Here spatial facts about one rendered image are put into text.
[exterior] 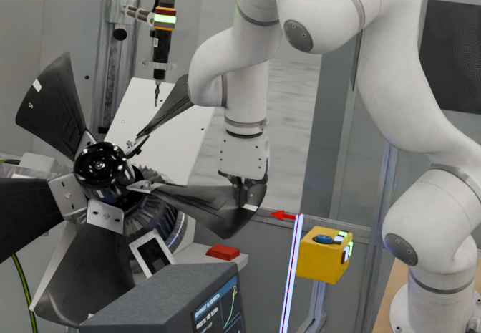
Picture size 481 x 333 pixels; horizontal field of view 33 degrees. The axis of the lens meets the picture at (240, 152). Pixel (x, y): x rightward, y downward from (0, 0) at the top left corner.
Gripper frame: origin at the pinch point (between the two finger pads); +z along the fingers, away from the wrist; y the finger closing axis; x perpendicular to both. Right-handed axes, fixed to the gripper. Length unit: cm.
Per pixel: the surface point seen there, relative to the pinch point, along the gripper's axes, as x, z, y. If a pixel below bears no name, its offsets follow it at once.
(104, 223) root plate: 8.1, 9.3, 28.3
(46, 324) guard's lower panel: -47, 95, 83
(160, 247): 2.5, 16.1, 17.6
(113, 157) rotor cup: 0.2, -2.9, 29.7
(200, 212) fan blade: 6.3, 2.3, 6.7
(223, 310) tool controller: 60, -19, -18
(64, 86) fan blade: -15, -10, 50
